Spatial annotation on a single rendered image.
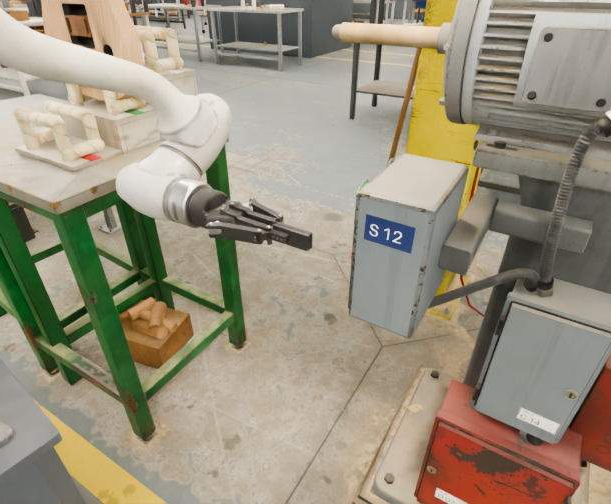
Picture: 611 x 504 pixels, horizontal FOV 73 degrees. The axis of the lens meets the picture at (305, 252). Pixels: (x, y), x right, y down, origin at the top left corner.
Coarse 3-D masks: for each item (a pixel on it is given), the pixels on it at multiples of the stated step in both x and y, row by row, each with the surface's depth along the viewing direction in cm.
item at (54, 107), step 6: (48, 102) 113; (54, 102) 112; (48, 108) 113; (54, 108) 111; (60, 108) 110; (66, 108) 109; (72, 108) 108; (78, 108) 107; (84, 108) 107; (60, 114) 112; (66, 114) 110; (72, 114) 108; (78, 114) 107; (84, 114) 106; (90, 114) 106
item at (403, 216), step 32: (416, 160) 58; (384, 192) 49; (416, 192) 49; (448, 192) 50; (384, 224) 50; (416, 224) 47; (448, 224) 55; (352, 256) 56; (384, 256) 52; (416, 256) 50; (352, 288) 57; (384, 288) 54; (416, 288) 52; (480, 288) 64; (384, 320) 57; (416, 320) 56
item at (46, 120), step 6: (18, 108) 107; (24, 108) 107; (18, 114) 107; (24, 114) 105; (30, 114) 104; (36, 114) 103; (42, 114) 103; (48, 114) 103; (24, 120) 107; (30, 120) 105; (36, 120) 103; (42, 120) 102; (48, 120) 101; (54, 120) 100; (60, 120) 101; (48, 126) 102
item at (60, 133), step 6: (54, 126) 100; (60, 126) 101; (54, 132) 101; (60, 132) 101; (66, 132) 103; (60, 138) 102; (66, 138) 103; (60, 144) 103; (66, 144) 103; (60, 150) 104
